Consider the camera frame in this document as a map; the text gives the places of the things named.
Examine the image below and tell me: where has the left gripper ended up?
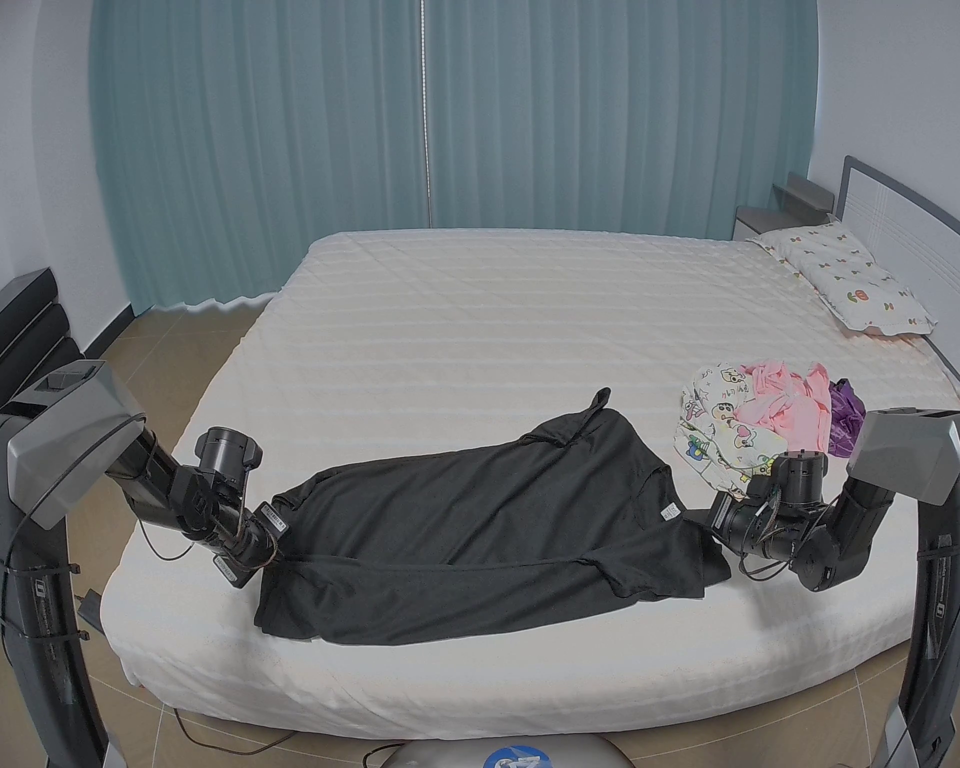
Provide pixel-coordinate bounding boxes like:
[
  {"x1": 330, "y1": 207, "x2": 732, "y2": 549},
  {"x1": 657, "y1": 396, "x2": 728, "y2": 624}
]
[{"x1": 213, "y1": 504, "x2": 293, "y2": 591}]

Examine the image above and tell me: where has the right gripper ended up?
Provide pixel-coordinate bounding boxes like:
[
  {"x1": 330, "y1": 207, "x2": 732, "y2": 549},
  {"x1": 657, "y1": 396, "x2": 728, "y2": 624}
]
[{"x1": 705, "y1": 491, "x2": 759, "y2": 555}]

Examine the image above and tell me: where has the black T-shirt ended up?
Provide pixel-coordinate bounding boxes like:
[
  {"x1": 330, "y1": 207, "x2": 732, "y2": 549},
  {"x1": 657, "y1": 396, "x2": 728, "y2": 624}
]
[{"x1": 253, "y1": 387, "x2": 732, "y2": 648}]

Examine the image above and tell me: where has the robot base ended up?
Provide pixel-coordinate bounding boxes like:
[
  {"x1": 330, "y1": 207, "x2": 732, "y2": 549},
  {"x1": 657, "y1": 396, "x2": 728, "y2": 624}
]
[{"x1": 382, "y1": 733, "x2": 627, "y2": 768}]

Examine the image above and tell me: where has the bed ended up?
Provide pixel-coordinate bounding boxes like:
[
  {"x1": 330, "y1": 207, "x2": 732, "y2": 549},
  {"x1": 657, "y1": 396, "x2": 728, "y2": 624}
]
[{"x1": 97, "y1": 155, "x2": 960, "y2": 741}]

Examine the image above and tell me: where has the white printed pyjama garment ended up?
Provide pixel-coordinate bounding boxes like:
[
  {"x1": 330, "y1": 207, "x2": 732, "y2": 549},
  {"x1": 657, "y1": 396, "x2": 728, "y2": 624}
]
[{"x1": 672, "y1": 362, "x2": 789, "y2": 496}]

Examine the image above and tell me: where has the pink garment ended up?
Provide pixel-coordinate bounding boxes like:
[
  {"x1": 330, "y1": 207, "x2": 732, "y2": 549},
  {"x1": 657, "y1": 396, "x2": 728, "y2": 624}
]
[{"x1": 731, "y1": 361, "x2": 835, "y2": 459}]

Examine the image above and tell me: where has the purple garment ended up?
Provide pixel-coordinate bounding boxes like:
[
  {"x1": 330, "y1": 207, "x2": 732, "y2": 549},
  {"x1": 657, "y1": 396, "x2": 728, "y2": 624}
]
[{"x1": 827, "y1": 377, "x2": 868, "y2": 460}]

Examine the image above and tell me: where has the black power adapter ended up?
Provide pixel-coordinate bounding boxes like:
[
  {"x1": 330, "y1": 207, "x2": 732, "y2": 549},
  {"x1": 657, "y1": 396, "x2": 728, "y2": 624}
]
[{"x1": 73, "y1": 588, "x2": 111, "y2": 640}]

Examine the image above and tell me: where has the white printed pillow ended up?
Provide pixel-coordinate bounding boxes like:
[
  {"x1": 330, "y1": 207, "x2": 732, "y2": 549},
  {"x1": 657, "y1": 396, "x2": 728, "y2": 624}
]
[{"x1": 744, "y1": 221, "x2": 939, "y2": 336}]

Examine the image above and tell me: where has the grey bedside table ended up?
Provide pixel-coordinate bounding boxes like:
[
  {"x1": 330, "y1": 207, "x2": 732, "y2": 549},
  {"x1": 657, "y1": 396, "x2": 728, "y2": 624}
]
[{"x1": 735, "y1": 171, "x2": 835, "y2": 241}]

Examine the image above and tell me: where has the black chest of drawers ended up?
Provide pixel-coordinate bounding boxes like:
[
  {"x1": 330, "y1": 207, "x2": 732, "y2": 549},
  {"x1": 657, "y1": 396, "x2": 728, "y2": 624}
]
[{"x1": 0, "y1": 270, "x2": 82, "y2": 380}]

